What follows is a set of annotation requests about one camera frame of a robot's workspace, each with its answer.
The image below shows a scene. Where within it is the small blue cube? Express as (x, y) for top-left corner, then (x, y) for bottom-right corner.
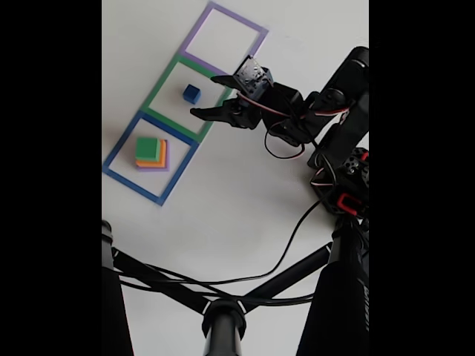
(183, 84), (203, 105)

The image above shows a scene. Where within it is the green cube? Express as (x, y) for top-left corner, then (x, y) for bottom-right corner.
(134, 136), (162, 160)

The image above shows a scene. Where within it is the orange block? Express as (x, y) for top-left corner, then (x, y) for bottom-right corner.
(134, 139), (167, 168)

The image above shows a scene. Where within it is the purple block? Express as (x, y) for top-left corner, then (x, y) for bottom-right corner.
(135, 139), (171, 173)

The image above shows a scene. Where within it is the red table clamp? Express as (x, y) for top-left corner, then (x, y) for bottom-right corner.
(336, 193), (364, 217)

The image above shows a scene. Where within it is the purple square frame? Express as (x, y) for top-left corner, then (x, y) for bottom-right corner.
(179, 1), (269, 79)

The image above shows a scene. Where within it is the red white black servo wire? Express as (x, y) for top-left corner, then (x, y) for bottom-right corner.
(237, 92), (352, 160)

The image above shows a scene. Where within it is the green square frame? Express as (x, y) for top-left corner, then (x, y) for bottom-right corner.
(142, 53), (235, 144)

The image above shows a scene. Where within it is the blue square frame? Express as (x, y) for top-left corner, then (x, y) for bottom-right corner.
(102, 110), (200, 207)

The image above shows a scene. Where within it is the long black camera cable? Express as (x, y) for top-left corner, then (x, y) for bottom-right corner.
(118, 200), (322, 296)

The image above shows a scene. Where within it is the thin black cable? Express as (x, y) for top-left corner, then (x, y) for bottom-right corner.
(140, 261), (318, 305)

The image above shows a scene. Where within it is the black camera tripod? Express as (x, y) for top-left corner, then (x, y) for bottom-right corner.
(102, 218), (370, 356)

